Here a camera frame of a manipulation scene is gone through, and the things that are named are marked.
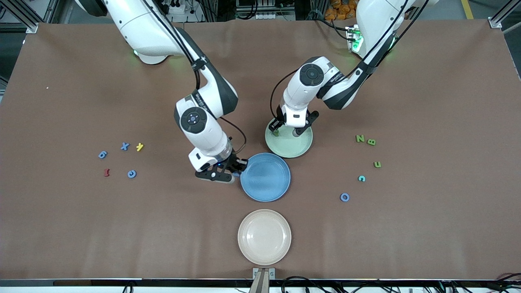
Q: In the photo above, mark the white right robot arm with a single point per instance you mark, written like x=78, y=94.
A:
x=203, y=130

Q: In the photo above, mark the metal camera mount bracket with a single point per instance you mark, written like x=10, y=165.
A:
x=263, y=274

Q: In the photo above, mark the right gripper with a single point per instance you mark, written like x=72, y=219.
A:
x=233, y=162

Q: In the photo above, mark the blue foam letter X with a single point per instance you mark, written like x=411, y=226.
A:
x=124, y=146

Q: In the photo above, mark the white power strip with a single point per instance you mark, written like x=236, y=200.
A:
x=177, y=7

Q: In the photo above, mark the light green plate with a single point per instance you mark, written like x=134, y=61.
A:
x=289, y=148

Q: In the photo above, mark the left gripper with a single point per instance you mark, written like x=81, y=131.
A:
x=280, y=120

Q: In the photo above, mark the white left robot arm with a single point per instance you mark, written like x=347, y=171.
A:
x=313, y=81

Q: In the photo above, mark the beige plate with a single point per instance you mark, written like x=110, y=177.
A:
x=264, y=238

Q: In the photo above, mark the black equipment rack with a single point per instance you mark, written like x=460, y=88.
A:
x=264, y=10

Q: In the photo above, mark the brown table cover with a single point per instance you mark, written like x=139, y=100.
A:
x=407, y=244

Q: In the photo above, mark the blue foam letter O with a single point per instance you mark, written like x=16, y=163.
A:
x=341, y=197

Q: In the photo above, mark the blue foam letter G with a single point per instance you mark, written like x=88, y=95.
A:
x=129, y=174

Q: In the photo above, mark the blue plate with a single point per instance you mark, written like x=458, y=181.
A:
x=264, y=191

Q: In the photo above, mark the blue foam number 6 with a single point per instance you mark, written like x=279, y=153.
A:
x=102, y=154

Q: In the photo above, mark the bag of orange fruits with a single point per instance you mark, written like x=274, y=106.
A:
x=338, y=10

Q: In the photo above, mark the green foam letter N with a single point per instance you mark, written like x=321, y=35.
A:
x=360, y=138

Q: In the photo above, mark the aluminium frame profile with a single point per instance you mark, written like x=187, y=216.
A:
x=31, y=27
x=495, y=22

